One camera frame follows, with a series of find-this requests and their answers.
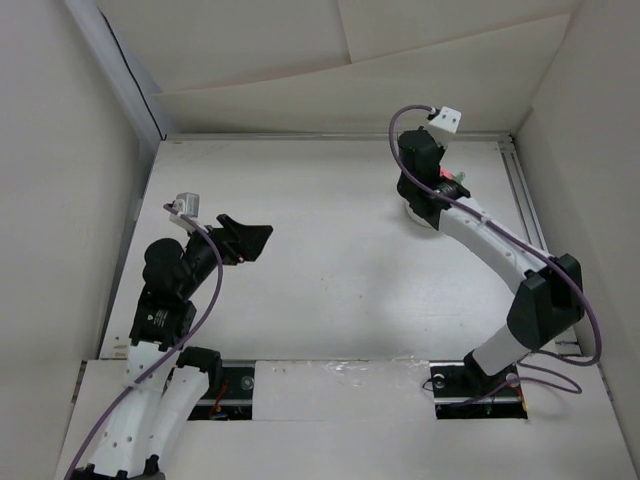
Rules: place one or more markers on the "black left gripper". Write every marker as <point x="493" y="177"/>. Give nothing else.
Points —
<point x="242" y="242"/>

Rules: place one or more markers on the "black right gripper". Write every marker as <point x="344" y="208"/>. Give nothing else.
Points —
<point x="441" y="151"/>

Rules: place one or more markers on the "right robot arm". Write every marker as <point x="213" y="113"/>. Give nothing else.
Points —
<point x="546" y="288"/>

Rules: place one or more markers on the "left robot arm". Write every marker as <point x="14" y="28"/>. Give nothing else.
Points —
<point x="165" y="376"/>

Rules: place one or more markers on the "white round divided pen holder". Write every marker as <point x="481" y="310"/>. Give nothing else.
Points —
<point x="419" y="220"/>

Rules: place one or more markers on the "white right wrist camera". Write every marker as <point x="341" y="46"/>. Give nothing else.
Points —
<point x="444" y="122"/>

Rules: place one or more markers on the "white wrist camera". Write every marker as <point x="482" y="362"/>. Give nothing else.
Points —
<point x="444" y="122"/>
<point x="184" y="210"/>

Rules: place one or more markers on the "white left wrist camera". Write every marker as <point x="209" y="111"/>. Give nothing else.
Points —
<point x="184" y="210"/>

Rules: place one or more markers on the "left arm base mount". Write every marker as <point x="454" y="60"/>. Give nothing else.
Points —
<point x="231" y="388"/>

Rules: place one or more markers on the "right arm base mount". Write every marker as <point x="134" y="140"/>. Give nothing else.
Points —
<point x="458" y="395"/>

